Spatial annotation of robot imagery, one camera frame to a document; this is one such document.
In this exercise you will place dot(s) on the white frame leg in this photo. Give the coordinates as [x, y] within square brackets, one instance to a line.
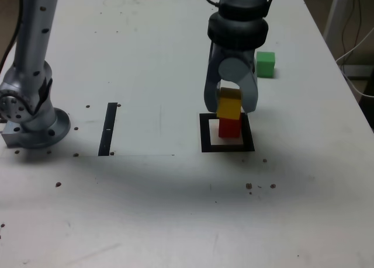
[336, 17]

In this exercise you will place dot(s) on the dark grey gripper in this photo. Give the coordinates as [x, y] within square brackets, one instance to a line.
[233, 53]

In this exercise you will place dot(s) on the black tape strip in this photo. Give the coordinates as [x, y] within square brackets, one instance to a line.
[107, 128]

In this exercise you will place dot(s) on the yellow cube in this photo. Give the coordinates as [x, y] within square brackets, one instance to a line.
[229, 107]

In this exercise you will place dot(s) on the green cube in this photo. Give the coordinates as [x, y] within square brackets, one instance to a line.
[266, 65]

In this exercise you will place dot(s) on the red cube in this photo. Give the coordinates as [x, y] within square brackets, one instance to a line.
[229, 129]

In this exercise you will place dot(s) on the black tape square outline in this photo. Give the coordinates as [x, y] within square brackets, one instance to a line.
[251, 139]

